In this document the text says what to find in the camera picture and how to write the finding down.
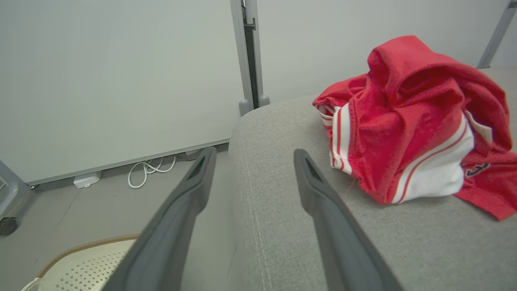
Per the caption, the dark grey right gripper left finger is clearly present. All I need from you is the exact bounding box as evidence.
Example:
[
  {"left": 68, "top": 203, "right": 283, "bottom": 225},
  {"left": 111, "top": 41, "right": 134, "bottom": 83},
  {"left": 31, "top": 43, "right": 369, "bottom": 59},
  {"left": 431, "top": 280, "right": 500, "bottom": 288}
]
[{"left": 101, "top": 147, "right": 218, "bottom": 291}]

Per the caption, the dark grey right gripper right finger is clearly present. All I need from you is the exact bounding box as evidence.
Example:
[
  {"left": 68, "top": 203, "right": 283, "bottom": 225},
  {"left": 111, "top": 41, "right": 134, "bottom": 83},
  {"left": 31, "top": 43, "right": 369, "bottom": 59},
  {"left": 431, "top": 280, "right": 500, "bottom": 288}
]
[{"left": 294, "top": 149, "right": 404, "bottom": 291}]

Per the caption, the red white-striped sports garment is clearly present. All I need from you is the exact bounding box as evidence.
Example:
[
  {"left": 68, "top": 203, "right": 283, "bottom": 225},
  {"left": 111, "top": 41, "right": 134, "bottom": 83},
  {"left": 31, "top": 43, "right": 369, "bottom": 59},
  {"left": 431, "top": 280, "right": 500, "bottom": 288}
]
[{"left": 312, "top": 35, "right": 517, "bottom": 221}]

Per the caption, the cream laundry basket brown rim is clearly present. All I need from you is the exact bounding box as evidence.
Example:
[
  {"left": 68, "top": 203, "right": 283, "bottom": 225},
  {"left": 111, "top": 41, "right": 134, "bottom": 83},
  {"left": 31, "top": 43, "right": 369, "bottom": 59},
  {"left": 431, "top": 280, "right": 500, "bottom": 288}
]
[{"left": 20, "top": 234, "right": 140, "bottom": 291}]

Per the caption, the grey fabric sofa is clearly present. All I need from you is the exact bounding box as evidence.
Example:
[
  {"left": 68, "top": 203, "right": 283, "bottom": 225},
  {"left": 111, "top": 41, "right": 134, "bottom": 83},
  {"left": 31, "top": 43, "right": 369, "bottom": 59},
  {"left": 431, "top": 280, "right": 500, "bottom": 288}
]
[{"left": 227, "top": 67, "right": 517, "bottom": 291}]

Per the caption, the white power adapter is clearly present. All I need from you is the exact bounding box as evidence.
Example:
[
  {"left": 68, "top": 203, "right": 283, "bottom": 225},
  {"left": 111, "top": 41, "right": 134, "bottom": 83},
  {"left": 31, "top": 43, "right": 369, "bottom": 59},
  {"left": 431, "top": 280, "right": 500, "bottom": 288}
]
[{"left": 73, "top": 171, "right": 102, "bottom": 190}]

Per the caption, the large white partition panel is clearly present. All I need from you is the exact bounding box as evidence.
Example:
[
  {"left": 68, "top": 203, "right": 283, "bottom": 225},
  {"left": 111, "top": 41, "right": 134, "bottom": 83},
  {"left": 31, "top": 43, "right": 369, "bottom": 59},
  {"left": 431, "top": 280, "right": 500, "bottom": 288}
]
[{"left": 0, "top": 0, "right": 244, "bottom": 187}]

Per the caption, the grey partition leg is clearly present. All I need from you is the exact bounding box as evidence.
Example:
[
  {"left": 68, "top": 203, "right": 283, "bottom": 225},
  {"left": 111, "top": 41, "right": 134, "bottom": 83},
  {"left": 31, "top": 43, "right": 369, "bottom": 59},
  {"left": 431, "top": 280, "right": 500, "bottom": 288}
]
[{"left": 0, "top": 160, "right": 31, "bottom": 219}]

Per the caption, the white coiled cable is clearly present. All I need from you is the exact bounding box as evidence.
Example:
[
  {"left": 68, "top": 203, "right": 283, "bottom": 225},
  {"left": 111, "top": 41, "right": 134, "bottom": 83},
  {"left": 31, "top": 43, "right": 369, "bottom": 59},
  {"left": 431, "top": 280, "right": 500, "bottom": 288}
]
[{"left": 128, "top": 155, "right": 177, "bottom": 190}]

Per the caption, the grey partition post with foot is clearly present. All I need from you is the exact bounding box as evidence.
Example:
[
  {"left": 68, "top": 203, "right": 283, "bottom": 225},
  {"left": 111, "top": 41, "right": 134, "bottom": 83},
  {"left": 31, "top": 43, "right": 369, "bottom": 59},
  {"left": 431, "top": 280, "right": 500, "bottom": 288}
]
[
  {"left": 245, "top": 0, "right": 271, "bottom": 108},
  {"left": 230, "top": 0, "right": 255, "bottom": 117}
]

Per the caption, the slanted grey metal frame bar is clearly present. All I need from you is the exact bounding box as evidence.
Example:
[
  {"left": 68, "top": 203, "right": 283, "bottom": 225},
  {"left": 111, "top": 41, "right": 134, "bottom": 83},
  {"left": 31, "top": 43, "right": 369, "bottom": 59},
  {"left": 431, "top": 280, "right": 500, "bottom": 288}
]
[{"left": 477, "top": 0, "right": 517, "bottom": 70}]

